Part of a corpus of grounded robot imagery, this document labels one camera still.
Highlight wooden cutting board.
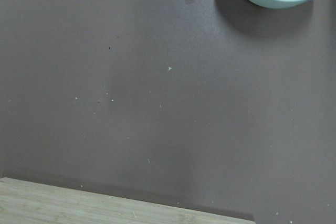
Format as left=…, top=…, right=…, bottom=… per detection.
left=1, top=177, right=249, bottom=223

